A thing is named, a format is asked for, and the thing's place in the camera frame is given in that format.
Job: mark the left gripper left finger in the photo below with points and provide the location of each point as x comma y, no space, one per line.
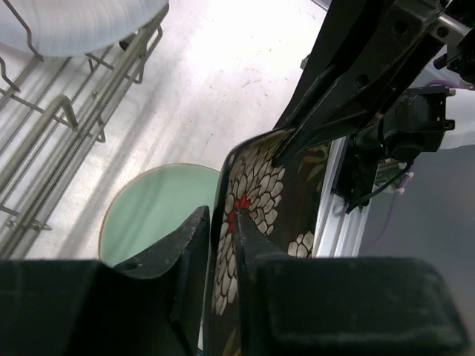
161,305

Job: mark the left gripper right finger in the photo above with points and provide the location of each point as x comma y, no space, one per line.
263,290

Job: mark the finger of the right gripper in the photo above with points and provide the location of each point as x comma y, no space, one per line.
394,56
346,30

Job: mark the black floral square plate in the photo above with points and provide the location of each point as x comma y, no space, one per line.
282,202

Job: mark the white oval plate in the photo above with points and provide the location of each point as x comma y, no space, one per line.
75,27

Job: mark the light green floral plate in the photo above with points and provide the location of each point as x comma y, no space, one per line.
151,206

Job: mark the grey wire dish rack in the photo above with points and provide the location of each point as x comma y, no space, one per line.
55,149

